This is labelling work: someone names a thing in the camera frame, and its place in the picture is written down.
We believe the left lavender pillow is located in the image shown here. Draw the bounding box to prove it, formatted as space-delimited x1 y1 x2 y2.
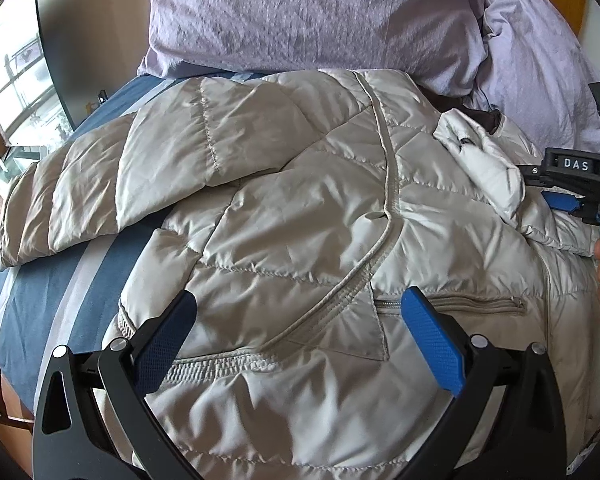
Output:
138 0 486 96

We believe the beige puffer jacket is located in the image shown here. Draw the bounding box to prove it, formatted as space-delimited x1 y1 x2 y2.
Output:
0 70 600 479

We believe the lavender pillow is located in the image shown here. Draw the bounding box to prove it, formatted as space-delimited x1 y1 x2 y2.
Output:
138 0 486 96
468 0 600 154

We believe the right lavender pillow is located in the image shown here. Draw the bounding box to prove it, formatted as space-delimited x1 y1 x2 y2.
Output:
468 0 600 154

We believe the black television screen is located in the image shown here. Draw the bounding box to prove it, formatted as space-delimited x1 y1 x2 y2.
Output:
36 0 150 126

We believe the blue striped bed sheet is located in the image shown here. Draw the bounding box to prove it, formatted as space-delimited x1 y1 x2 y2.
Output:
0 70 261 413

